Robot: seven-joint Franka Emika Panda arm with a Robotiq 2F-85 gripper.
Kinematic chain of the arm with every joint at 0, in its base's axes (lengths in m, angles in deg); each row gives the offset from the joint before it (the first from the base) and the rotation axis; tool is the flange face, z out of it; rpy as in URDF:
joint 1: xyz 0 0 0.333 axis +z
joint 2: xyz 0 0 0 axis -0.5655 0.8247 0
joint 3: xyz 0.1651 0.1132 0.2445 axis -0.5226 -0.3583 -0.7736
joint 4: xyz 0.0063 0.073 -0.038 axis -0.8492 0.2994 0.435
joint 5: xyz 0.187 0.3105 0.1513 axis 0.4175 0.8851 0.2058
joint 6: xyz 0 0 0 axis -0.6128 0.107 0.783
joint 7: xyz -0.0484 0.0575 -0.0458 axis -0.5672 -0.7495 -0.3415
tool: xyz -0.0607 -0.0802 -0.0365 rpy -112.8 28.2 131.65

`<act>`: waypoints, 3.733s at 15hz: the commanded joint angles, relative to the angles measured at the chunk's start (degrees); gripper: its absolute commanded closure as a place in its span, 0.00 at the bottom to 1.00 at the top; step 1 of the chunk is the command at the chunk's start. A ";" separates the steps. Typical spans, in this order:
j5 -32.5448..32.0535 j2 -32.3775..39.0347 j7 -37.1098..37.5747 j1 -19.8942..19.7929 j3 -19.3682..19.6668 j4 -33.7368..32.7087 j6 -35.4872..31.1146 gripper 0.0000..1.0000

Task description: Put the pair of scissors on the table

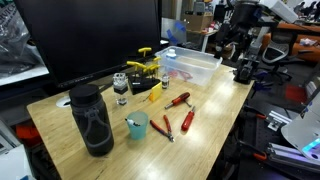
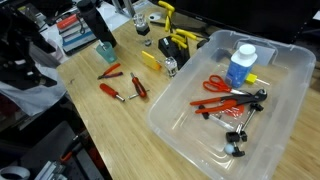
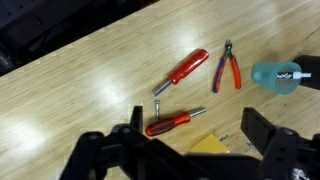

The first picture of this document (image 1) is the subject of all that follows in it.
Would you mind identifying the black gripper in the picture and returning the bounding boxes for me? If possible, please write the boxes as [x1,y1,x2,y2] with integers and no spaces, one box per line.
[214,23,242,59]

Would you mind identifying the red handled scissors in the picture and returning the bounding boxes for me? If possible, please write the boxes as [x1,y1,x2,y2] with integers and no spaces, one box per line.
[167,69,194,82]

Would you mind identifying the brown cardboard box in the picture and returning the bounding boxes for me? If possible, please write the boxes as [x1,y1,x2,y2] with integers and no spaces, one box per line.
[184,12,214,33]

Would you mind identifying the clear plastic storage bin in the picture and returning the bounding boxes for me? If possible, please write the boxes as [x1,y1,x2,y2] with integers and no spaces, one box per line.
[154,45,223,87]

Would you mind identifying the grey mesh office chair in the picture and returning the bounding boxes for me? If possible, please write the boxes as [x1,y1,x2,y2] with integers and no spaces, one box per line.
[261,31,301,83]

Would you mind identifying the blue clear face shield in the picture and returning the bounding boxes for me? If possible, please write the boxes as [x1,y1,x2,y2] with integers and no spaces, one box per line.
[165,20,188,46]

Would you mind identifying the blue white plastic bottle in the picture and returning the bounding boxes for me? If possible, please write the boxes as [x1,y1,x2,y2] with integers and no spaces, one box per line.
[165,48,178,61]

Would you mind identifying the red screwdriver with cross bar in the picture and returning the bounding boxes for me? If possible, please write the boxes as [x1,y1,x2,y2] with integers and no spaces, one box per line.
[164,92,193,110]

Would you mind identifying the small glass vial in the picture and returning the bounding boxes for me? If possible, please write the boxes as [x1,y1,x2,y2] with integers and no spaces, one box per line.
[161,73,171,90]

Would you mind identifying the orange sofa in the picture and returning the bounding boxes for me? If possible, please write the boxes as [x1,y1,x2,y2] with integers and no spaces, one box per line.
[261,21,320,63]

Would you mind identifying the red floor object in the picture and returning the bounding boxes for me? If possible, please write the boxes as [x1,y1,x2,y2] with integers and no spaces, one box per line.
[284,83,308,104]

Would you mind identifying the yellow plastic block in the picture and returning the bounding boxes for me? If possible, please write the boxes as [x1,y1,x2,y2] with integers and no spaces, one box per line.
[148,81,163,103]

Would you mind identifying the plain red screwdriver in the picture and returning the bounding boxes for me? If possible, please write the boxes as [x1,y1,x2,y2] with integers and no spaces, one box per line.
[180,105,197,132]

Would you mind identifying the black hex key stand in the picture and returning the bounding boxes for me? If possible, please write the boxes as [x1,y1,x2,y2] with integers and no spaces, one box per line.
[128,74,162,96]

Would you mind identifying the white black marker pen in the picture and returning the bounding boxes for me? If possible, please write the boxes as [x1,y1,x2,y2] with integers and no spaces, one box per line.
[124,117,141,128]

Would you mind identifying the teal plastic cup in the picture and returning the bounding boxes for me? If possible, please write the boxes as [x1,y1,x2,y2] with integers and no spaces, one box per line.
[126,110,149,141]

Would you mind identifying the aluminium extrusion bar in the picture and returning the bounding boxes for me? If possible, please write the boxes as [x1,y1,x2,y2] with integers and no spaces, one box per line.
[265,142,320,174]

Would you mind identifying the black computer monitor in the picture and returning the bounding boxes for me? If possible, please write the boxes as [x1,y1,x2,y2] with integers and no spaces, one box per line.
[14,0,163,89]

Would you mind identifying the black water bottle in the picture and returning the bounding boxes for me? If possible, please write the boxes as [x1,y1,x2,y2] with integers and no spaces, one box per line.
[68,83,115,158]

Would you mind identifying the clear plastic bag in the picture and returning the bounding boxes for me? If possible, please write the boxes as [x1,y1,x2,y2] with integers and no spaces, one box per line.
[0,3,44,78]

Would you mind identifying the orange plastic object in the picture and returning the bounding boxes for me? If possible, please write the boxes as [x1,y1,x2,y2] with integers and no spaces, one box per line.
[14,121,42,147]

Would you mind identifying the black clamp camera stand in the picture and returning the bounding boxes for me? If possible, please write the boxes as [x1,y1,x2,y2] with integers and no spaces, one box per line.
[233,26,268,85]

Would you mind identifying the orange handled black clamp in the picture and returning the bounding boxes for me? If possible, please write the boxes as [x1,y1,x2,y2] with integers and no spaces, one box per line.
[243,104,268,120]
[237,139,268,162]

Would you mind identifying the silver metal corner bracket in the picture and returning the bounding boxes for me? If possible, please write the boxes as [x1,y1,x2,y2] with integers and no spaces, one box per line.
[266,110,293,132]

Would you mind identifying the red handled pliers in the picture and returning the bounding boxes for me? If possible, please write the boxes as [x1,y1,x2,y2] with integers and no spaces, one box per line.
[149,114,175,143]

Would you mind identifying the white desk cable grommet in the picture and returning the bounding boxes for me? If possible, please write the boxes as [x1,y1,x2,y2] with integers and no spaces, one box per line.
[55,96,72,109]

